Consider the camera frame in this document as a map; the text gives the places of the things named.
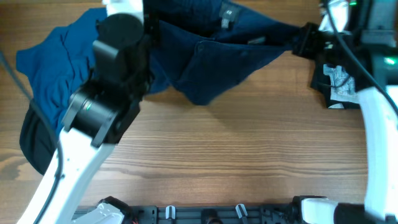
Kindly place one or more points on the black folded garment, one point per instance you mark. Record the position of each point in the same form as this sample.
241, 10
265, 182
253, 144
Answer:
336, 86

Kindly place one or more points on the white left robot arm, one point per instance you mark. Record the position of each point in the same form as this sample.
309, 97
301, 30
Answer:
99, 112

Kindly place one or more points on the teal blue t-shirt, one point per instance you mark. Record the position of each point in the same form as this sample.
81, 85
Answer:
57, 67

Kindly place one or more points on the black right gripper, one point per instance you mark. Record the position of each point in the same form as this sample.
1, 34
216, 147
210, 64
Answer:
310, 32

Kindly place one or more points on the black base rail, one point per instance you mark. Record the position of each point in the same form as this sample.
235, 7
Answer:
265, 214

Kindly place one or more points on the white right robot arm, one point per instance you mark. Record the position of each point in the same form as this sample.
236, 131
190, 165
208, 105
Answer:
360, 36

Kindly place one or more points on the black garment under t-shirt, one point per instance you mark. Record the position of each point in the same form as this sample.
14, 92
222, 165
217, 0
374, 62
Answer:
34, 140

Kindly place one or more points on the navy blue shorts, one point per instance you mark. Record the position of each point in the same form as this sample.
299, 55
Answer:
208, 47

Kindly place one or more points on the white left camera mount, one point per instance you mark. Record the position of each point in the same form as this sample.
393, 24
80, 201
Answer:
131, 7

